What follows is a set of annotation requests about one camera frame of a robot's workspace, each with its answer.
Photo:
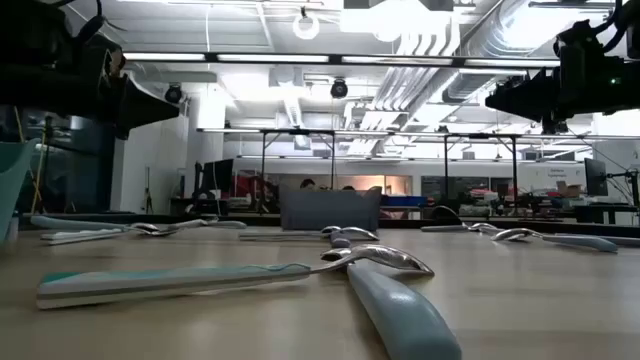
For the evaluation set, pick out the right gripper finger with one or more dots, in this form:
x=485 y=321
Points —
x=525 y=97

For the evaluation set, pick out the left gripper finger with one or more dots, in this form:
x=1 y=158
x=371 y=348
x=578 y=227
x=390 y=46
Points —
x=145 y=107

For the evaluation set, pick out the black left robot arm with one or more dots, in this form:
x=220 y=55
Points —
x=25 y=35

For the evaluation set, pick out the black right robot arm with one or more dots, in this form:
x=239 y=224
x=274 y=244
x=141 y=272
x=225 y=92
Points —
x=631 y=20

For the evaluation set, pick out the round black ceiling fixture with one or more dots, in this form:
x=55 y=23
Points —
x=339 y=89
x=173 y=94

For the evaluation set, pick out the black computer monitor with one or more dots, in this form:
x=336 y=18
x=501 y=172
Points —
x=220 y=175
x=595 y=177

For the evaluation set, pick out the cardboard box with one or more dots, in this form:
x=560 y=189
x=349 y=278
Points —
x=569 y=190

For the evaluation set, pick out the teal plastic bin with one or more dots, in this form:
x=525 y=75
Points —
x=12 y=185

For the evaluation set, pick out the long ceiling strip light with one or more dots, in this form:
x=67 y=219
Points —
x=272 y=58

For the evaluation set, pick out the blue crate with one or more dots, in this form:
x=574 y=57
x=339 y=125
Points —
x=402 y=201

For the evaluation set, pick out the person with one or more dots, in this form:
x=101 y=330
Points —
x=307 y=183
x=348 y=188

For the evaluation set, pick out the grey plastic bin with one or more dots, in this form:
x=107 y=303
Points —
x=330 y=210

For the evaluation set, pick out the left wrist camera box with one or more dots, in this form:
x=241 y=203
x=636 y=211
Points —
x=97 y=57

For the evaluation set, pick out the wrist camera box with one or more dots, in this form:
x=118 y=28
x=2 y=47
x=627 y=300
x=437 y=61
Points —
x=97 y=57
x=575 y=55

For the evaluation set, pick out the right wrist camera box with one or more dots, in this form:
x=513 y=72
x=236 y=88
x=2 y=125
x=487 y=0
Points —
x=575 y=55

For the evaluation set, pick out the silver ventilation duct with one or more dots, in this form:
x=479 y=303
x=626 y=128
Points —
x=500 y=30

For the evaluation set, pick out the black metal frame stand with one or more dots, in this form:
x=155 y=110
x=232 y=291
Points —
x=446 y=170
x=263 y=170

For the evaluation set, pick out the black frame clamp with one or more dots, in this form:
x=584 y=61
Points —
x=446 y=215

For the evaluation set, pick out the black aluminium table frame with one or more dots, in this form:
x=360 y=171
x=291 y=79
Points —
x=400 y=223

